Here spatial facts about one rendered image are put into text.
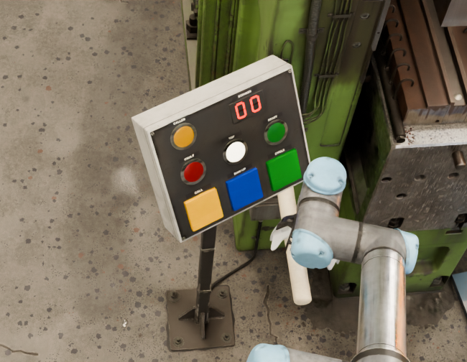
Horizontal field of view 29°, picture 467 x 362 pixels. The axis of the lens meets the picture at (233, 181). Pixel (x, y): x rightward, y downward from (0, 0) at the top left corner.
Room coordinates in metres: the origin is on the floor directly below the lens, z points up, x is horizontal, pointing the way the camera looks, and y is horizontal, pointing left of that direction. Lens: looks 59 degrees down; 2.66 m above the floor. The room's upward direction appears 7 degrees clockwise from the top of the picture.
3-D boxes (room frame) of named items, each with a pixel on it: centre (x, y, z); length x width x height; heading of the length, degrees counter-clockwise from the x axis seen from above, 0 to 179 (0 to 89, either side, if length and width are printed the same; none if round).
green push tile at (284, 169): (1.04, -0.10, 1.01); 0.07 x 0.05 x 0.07; 127
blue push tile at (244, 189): (0.98, -0.02, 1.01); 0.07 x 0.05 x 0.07; 127
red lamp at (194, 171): (0.95, 0.08, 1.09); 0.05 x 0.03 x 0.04; 102
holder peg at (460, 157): (1.21, -0.53, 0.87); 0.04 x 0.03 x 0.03; 12
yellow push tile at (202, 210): (0.92, 0.06, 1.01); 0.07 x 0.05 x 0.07; 127
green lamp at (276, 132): (1.07, -0.08, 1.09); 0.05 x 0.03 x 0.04; 102
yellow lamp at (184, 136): (0.99, 0.11, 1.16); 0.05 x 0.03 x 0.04; 102
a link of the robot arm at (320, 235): (0.76, -0.17, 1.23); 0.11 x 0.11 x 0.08; 84
